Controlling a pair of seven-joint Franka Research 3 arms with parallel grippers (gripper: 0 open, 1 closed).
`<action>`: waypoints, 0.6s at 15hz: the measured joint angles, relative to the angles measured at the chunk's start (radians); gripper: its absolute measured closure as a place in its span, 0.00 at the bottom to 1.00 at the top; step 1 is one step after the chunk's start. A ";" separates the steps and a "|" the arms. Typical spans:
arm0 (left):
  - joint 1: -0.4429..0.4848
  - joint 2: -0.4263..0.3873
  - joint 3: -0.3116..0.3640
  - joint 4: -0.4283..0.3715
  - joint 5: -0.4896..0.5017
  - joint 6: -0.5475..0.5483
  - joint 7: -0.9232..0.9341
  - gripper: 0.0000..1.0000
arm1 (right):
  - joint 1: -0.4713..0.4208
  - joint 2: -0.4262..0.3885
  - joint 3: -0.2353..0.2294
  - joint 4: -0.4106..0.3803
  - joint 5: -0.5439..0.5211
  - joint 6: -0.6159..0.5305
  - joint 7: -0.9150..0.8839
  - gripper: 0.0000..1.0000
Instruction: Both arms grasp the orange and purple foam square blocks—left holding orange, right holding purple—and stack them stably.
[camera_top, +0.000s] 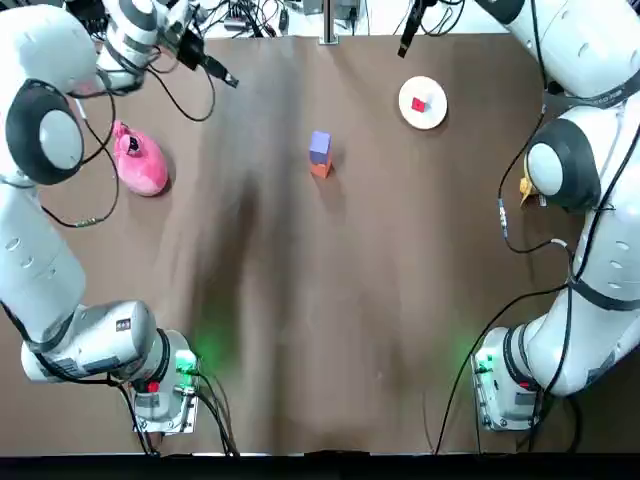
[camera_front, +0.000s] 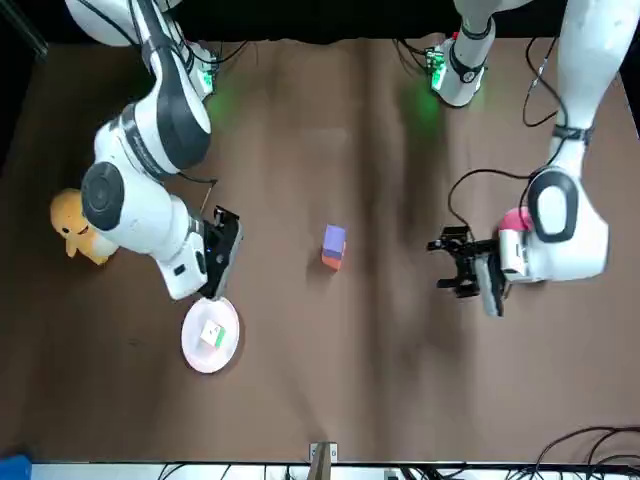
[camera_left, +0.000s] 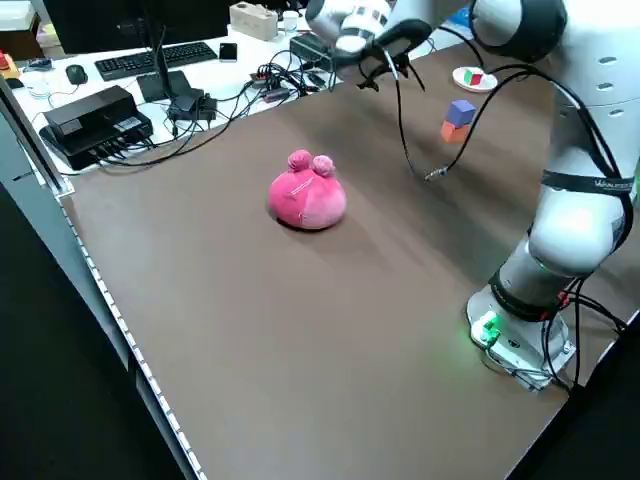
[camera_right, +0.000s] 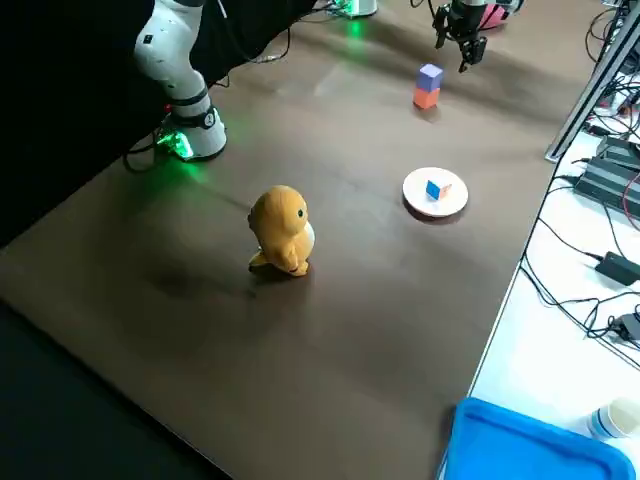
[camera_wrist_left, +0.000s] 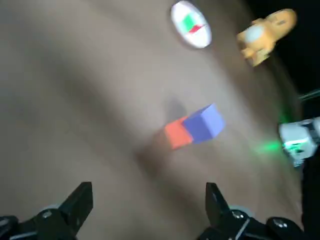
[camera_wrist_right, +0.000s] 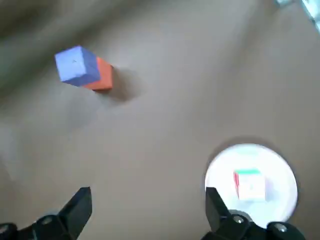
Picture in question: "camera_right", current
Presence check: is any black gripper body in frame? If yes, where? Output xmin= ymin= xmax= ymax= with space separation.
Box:
xmin=447 ymin=0 xmax=486 ymax=44

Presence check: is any purple foam square block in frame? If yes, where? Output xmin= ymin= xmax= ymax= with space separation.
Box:
xmin=416 ymin=63 xmax=445 ymax=93

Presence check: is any orange foam square block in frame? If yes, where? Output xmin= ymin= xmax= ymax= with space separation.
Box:
xmin=412 ymin=87 xmax=441 ymax=111

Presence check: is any multicoloured puzzle cube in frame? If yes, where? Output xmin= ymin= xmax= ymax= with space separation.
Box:
xmin=425 ymin=179 xmax=453 ymax=202

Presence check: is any pale pink round plate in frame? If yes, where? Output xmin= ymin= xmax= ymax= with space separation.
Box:
xmin=401 ymin=166 xmax=471 ymax=219

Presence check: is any black power brick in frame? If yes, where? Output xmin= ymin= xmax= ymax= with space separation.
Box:
xmin=572 ymin=154 xmax=640 ymax=221
xmin=596 ymin=135 xmax=640 ymax=169

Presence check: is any black power adapter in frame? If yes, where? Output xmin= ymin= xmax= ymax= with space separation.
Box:
xmin=613 ymin=311 xmax=640 ymax=343
xmin=594 ymin=250 xmax=640 ymax=287

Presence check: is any orange plush toy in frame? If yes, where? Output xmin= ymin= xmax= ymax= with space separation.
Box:
xmin=246 ymin=185 xmax=317 ymax=278

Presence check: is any white paper cup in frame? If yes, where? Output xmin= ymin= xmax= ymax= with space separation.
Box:
xmin=586 ymin=397 xmax=640 ymax=442

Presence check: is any blue plastic tray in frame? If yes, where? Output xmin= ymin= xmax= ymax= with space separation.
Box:
xmin=439 ymin=396 xmax=638 ymax=480

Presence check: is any aluminium frame post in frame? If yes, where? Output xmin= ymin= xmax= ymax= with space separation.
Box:
xmin=544 ymin=14 xmax=640 ymax=162

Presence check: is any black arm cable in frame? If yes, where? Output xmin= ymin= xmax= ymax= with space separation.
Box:
xmin=199 ymin=0 xmax=296 ymax=89

